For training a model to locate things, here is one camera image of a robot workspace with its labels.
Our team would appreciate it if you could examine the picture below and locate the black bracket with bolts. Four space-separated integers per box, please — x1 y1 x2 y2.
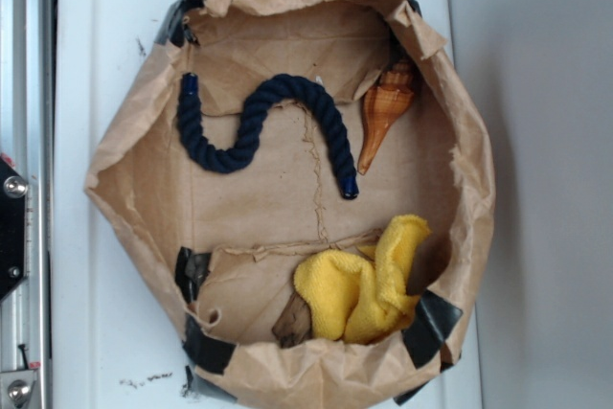
0 153 29 302

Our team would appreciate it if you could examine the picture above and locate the yellow microfibre cloth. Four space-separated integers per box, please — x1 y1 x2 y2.
293 215 431 345

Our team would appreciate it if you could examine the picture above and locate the dark blue twisted rope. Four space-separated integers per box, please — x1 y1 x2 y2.
176 72 360 200

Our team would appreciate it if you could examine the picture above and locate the brown wood piece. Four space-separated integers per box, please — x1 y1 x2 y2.
272 293 312 349

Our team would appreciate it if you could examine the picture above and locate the white plastic tray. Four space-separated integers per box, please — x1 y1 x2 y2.
51 0 450 408

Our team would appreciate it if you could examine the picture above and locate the aluminium frame rail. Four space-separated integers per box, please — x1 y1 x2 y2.
1 0 56 408

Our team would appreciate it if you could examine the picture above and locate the orange conch seashell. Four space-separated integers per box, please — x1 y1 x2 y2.
357 58 416 175

